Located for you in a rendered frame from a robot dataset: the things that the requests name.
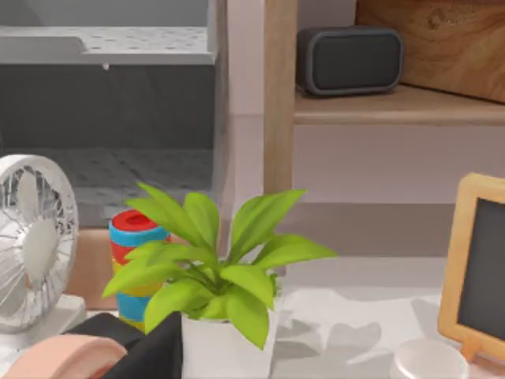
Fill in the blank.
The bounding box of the white table fan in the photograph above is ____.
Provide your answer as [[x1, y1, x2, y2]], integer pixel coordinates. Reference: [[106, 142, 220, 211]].
[[0, 153, 88, 347]]

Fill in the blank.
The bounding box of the salmon pink rounded object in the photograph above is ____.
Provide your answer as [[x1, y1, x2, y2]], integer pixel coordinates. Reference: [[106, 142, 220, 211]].
[[5, 333, 129, 379]]

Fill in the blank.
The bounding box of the grey cabinet with dark inside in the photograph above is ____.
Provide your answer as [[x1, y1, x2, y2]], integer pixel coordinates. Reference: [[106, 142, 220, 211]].
[[0, 0, 230, 231]]

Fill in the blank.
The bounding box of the wooden framed blackboard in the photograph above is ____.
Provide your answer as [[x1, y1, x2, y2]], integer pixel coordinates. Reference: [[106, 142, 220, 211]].
[[436, 171, 505, 365]]

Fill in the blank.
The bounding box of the wooden open shelf unit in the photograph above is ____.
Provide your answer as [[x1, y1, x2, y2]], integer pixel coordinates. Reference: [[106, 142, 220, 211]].
[[262, 0, 505, 277]]

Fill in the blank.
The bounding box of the black block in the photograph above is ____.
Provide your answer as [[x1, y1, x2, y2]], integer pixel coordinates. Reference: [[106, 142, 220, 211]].
[[64, 313, 145, 351]]

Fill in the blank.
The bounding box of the stack of coloured rings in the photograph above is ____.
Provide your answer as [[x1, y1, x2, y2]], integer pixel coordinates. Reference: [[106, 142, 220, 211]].
[[107, 208, 173, 333]]

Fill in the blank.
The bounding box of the green plant in white pot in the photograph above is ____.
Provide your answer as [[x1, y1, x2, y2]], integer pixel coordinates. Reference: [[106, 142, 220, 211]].
[[101, 181, 340, 379]]

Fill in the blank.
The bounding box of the dark grey speaker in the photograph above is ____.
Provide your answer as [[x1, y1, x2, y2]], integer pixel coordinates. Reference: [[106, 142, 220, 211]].
[[295, 25, 405, 98]]

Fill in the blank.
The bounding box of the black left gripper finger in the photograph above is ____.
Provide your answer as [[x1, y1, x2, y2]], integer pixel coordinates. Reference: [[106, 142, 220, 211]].
[[100, 313, 184, 379]]

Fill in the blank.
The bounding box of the wooden board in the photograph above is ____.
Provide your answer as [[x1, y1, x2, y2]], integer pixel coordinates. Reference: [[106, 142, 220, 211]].
[[353, 0, 505, 104]]

